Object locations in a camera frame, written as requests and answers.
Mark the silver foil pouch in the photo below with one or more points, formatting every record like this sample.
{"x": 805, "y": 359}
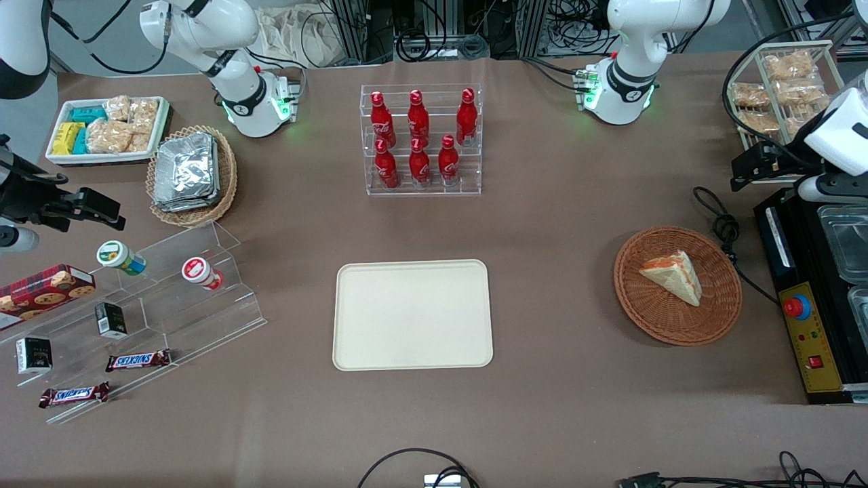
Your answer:
{"x": 184, "y": 166}
{"x": 186, "y": 203}

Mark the clear bagged pastry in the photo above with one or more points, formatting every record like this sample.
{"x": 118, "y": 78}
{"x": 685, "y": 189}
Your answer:
{"x": 750, "y": 95}
{"x": 788, "y": 66}
{"x": 758, "y": 122}
{"x": 799, "y": 91}
{"x": 807, "y": 114}

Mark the green lid cup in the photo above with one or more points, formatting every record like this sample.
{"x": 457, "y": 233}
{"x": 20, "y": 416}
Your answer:
{"x": 116, "y": 255}

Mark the teal snack packet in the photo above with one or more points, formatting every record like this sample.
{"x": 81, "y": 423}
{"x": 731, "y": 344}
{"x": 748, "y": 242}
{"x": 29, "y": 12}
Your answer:
{"x": 81, "y": 142}
{"x": 88, "y": 114}

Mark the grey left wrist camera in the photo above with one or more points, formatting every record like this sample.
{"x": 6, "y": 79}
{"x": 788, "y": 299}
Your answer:
{"x": 831, "y": 188}

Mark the cream plastic tray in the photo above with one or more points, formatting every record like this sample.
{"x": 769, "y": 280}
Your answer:
{"x": 412, "y": 315}

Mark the clear plastic container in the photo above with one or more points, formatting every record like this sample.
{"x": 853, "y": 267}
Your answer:
{"x": 860, "y": 308}
{"x": 846, "y": 244}

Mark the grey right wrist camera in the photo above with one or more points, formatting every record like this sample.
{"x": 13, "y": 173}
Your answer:
{"x": 17, "y": 239}

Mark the clear rice cracker bag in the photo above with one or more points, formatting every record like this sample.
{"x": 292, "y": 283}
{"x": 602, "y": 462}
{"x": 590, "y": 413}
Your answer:
{"x": 118, "y": 108}
{"x": 108, "y": 135}
{"x": 144, "y": 115}
{"x": 140, "y": 142}

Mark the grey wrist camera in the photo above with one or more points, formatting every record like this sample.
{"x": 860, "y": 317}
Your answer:
{"x": 831, "y": 188}
{"x": 17, "y": 239}

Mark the round brown wicker basket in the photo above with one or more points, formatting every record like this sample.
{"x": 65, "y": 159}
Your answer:
{"x": 651, "y": 312}

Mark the snickers bar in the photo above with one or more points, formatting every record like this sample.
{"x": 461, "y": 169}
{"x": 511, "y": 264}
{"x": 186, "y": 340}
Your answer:
{"x": 74, "y": 395}
{"x": 139, "y": 360}

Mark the clear acrylic bottle rack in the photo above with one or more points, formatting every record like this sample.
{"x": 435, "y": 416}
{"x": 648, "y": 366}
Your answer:
{"x": 468, "y": 183}

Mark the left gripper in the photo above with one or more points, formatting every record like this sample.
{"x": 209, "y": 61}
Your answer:
{"x": 778, "y": 160}

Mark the oval tan wicker basket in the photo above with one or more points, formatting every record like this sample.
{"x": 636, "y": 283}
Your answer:
{"x": 227, "y": 176}

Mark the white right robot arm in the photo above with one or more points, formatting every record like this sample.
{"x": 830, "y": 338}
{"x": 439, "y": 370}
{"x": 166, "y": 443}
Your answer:
{"x": 203, "y": 27}

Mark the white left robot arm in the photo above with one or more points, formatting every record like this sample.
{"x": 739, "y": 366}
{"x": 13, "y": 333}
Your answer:
{"x": 630, "y": 41}

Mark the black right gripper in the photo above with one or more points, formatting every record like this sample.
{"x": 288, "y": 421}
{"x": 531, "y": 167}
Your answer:
{"x": 28, "y": 199}

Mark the beige cloth bag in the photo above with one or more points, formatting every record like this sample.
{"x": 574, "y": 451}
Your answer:
{"x": 298, "y": 34}

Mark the yellow snack packet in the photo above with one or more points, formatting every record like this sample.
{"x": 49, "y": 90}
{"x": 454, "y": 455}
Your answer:
{"x": 66, "y": 139}

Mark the small black box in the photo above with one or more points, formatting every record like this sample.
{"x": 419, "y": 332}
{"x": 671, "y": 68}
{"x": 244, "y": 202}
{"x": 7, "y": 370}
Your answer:
{"x": 110, "y": 320}
{"x": 34, "y": 356}

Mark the black machine with yellow panel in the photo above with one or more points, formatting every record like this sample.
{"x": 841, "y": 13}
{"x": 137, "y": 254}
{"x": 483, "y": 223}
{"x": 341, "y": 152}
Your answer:
{"x": 814, "y": 339}

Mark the small silver device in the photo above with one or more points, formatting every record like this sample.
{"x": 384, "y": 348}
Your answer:
{"x": 442, "y": 481}

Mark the aluminium frame post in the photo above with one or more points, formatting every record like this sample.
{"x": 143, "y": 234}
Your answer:
{"x": 532, "y": 24}
{"x": 352, "y": 27}

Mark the red cola bottle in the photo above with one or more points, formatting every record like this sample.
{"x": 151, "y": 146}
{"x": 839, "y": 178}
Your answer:
{"x": 419, "y": 166}
{"x": 386, "y": 169}
{"x": 448, "y": 164}
{"x": 466, "y": 118}
{"x": 418, "y": 118}
{"x": 382, "y": 122}

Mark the white rectangular snack tray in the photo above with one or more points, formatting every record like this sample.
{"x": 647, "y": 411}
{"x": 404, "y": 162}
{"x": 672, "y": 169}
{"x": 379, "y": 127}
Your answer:
{"x": 159, "y": 129}

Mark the red cookie box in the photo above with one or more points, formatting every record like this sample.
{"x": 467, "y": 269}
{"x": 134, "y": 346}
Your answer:
{"x": 41, "y": 291}

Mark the triangular sandwich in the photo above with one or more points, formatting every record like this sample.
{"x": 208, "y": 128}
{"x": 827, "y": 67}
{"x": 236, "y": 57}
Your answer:
{"x": 675, "y": 274}

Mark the red lid cup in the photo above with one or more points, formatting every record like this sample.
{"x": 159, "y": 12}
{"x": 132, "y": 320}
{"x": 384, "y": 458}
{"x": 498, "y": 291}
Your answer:
{"x": 198, "y": 271}

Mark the clear acrylic stepped shelf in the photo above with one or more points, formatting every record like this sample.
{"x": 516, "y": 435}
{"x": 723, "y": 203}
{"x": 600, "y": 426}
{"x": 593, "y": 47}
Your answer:
{"x": 176, "y": 318}

